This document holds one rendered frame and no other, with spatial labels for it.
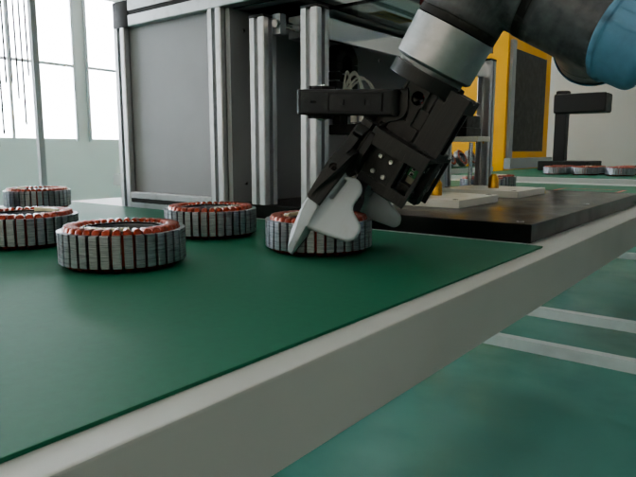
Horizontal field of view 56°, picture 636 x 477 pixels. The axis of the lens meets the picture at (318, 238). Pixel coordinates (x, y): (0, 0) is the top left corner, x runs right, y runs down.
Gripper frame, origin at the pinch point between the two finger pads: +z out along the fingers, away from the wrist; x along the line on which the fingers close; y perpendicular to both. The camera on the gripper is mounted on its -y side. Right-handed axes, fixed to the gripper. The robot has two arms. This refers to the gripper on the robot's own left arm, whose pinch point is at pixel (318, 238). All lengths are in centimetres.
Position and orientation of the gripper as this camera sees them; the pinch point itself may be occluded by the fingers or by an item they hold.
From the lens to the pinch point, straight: 62.9
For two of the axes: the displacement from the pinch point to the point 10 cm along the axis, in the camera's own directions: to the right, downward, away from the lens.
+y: 7.6, 5.5, -3.3
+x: 4.7, -1.3, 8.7
